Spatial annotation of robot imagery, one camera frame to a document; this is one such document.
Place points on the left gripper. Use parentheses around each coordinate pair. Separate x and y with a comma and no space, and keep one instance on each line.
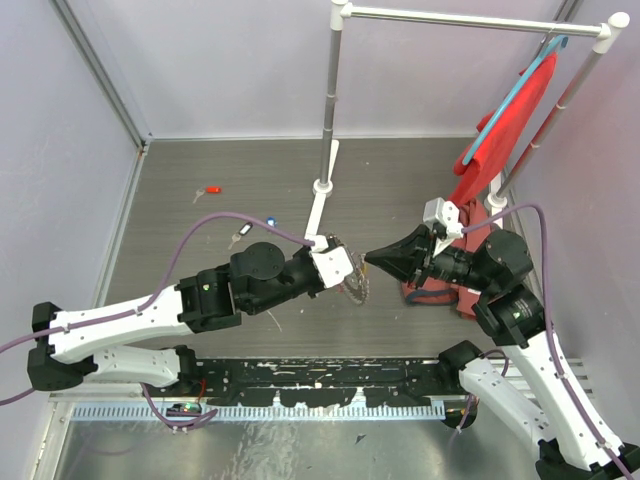
(316,262)

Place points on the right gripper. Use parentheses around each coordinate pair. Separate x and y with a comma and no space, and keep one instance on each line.
(410,256)

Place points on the metal disc keyring organizer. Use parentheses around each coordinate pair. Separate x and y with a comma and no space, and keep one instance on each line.
(355,285)

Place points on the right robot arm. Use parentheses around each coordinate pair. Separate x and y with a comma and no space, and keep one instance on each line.
(567,436)

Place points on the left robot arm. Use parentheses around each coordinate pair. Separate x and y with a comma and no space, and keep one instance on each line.
(101,344)

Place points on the key with black tag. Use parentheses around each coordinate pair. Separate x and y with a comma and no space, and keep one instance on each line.
(240,234)

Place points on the red cloth on hanger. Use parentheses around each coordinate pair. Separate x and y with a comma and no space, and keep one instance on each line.
(494,152)

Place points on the key with small red tag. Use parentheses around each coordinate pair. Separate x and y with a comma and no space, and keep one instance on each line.
(207,190)

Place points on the blue clothes hanger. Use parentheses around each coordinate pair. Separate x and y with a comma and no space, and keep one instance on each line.
(557,43)

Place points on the white clothes rack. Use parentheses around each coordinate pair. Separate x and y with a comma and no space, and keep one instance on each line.
(425,67)

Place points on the white slotted cable duct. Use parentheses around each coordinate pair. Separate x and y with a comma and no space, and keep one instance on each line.
(357,411)

